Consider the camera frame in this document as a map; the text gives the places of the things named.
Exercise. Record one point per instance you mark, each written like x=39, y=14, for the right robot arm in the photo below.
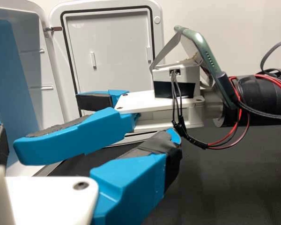
x=262, y=93

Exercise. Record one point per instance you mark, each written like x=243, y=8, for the right wrist camera phone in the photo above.
x=201, y=47

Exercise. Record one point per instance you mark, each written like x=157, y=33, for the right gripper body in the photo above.
x=142, y=100

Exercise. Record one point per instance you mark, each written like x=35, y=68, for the incubator door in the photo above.
x=112, y=47

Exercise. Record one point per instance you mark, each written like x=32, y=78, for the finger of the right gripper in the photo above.
x=72, y=138
x=96, y=99

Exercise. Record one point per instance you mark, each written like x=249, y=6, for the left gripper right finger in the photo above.
x=131, y=182

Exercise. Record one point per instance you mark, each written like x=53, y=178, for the white incubator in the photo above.
x=21, y=82

